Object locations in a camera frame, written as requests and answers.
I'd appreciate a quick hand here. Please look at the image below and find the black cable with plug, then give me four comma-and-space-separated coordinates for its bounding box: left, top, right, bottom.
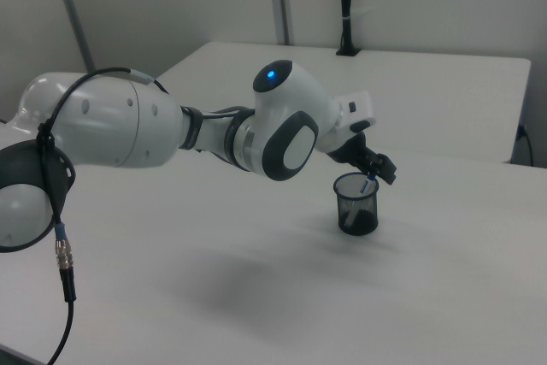
515, 124, 536, 166

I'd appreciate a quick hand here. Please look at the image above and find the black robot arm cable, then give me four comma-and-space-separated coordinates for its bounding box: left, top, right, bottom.
35, 66, 170, 365

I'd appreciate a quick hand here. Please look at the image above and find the black camera pole white band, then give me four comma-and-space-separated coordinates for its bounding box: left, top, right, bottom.
335, 0, 360, 57

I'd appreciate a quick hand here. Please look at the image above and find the blue and white marker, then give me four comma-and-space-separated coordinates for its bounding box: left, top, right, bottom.
344, 172, 377, 226

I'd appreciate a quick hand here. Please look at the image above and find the black mesh pen cup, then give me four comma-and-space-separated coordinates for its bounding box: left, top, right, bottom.
332, 171, 381, 238

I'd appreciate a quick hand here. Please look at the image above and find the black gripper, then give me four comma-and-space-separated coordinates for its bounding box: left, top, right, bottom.
326, 132, 399, 187

